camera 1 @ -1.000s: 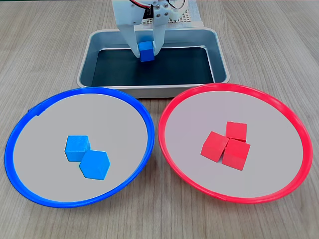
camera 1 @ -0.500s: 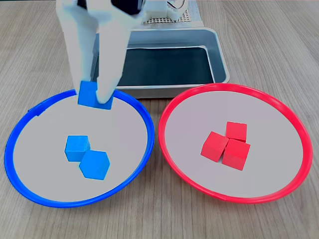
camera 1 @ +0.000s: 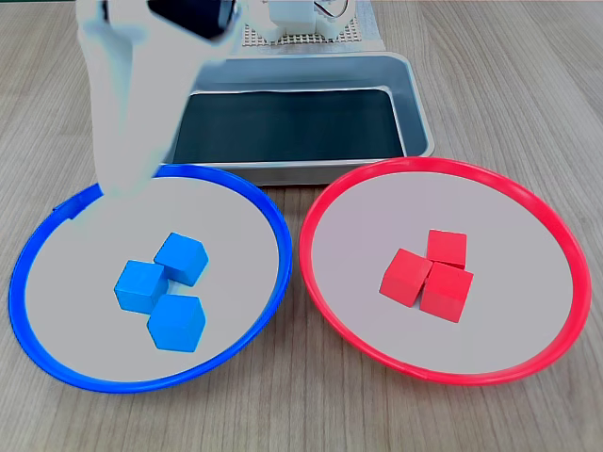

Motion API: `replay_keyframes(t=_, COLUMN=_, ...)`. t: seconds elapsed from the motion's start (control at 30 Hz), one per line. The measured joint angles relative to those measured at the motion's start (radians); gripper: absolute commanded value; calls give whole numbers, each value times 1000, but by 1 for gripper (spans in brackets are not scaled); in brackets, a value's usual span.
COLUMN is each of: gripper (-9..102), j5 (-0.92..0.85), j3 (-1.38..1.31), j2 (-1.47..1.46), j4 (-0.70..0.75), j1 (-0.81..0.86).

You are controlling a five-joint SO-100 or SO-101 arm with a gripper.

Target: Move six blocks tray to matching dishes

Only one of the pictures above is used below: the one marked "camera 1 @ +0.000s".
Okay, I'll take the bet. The blue wooden cube block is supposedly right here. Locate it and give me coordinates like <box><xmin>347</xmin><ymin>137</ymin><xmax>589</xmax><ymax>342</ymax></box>
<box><xmin>146</xmin><ymin>294</ymin><xmax>208</xmax><ymax>353</ymax></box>
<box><xmin>154</xmin><ymin>232</ymin><xmax>209</xmax><ymax>288</ymax></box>
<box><xmin>113</xmin><ymin>260</ymin><xmax>170</xmax><ymax>315</ymax></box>

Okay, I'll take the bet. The red wooden cube block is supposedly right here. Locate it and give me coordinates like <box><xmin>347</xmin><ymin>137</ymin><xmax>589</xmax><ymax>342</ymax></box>
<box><xmin>379</xmin><ymin>248</ymin><xmax>433</xmax><ymax>310</ymax></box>
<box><xmin>426</xmin><ymin>229</ymin><xmax>468</xmax><ymax>270</ymax></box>
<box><xmin>418</xmin><ymin>261</ymin><xmax>475</xmax><ymax>325</ymax></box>

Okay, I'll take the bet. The black tray liner mat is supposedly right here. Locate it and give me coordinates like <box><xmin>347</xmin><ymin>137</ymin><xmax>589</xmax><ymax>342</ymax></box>
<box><xmin>171</xmin><ymin>88</ymin><xmax>407</xmax><ymax>165</ymax></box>

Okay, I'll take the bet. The silver metal tray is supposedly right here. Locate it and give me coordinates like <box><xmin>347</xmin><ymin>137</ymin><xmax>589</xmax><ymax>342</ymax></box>
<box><xmin>157</xmin><ymin>53</ymin><xmax>435</xmax><ymax>187</ymax></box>

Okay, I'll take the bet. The white mesh grid mat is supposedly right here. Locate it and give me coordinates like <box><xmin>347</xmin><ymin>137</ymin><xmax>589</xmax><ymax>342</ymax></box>
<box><xmin>241</xmin><ymin>21</ymin><xmax>367</xmax><ymax>48</ymax></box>

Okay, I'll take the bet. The translucent white sheet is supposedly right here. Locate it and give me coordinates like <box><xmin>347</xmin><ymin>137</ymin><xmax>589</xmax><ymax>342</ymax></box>
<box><xmin>233</xmin><ymin>0</ymin><xmax>385</xmax><ymax>57</ymax></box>

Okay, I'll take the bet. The blue rimmed white dish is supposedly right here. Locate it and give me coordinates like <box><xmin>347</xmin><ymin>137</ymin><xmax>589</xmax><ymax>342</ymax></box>
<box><xmin>8</xmin><ymin>163</ymin><xmax>293</xmax><ymax>395</ymax></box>

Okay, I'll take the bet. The red rimmed white dish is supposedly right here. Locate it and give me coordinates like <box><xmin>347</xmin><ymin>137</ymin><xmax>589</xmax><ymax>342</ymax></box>
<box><xmin>298</xmin><ymin>156</ymin><xmax>593</xmax><ymax>387</ymax></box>

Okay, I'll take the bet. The thin servo cable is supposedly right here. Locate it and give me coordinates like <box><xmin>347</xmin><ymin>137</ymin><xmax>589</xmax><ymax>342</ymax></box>
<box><xmin>313</xmin><ymin>0</ymin><xmax>353</xmax><ymax>21</ymax></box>

